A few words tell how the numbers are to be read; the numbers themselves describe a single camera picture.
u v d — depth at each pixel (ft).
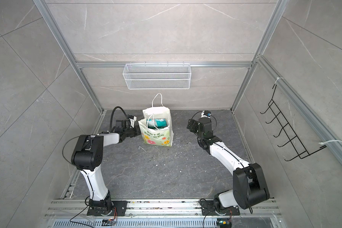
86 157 1.75
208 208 2.39
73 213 2.39
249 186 1.39
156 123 3.12
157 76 3.32
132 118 3.04
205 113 2.46
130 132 2.94
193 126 2.50
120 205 2.42
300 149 2.00
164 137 2.75
